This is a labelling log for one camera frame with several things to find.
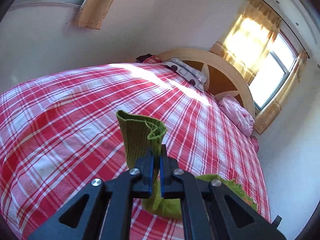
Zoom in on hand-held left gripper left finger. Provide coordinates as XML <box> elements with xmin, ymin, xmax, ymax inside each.
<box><xmin>27</xmin><ymin>147</ymin><xmax>157</xmax><ymax>240</ymax></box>

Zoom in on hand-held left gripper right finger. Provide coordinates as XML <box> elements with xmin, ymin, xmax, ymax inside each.
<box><xmin>160</xmin><ymin>144</ymin><xmax>286</xmax><ymax>240</ymax></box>

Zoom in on red plaid bed sheet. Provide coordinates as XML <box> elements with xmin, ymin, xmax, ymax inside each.
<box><xmin>0</xmin><ymin>62</ymin><xmax>272</xmax><ymax>240</ymax></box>

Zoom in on pink floral pillow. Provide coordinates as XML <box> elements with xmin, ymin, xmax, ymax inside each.
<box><xmin>219</xmin><ymin>97</ymin><xmax>255</xmax><ymax>137</ymax></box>

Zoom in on pink cloth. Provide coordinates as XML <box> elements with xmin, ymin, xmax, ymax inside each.
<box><xmin>250</xmin><ymin>135</ymin><xmax>260</xmax><ymax>153</ymax></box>

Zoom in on grey patterned pillow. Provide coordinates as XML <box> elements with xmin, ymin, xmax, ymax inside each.
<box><xmin>162</xmin><ymin>58</ymin><xmax>208</xmax><ymax>92</ymax></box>

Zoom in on cream wooden headboard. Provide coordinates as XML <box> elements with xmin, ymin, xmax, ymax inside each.
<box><xmin>157</xmin><ymin>49</ymin><xmax>255</xmax><ymax>117</ymax></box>

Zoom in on dark cloth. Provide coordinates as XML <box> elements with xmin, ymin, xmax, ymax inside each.
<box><xmin>136</xmin><ymin>53</ymin><xmax>153</xmax><ymax>63</ymax></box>

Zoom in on yellow patterned curtain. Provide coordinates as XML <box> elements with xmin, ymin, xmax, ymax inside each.
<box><xmin>255</xmin><ymin>50</ymin><xmax>308</xmax><ymax>135</ymax></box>
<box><xmin>74</xmin><ymin>0</ymin><xmax>125</xmax><ymax>30</ymax></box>

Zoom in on window behind headboard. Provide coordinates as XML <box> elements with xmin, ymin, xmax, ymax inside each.
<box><xmin>246</xmin><ymin>30</ymin><xmax>299</xmax><ymax>110</ymax></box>

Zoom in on yellow curtain with valance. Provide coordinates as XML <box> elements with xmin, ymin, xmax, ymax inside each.
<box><xmin>209</xmin><ymin>0</ymin><xmax>283</xmax><ymax>83</ymax></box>

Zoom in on black curtain rod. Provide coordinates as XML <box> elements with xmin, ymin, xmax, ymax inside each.
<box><xmin>249</xmin><ymin>0</ymin><xmax>310</xmax><ymax>59</ymax></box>

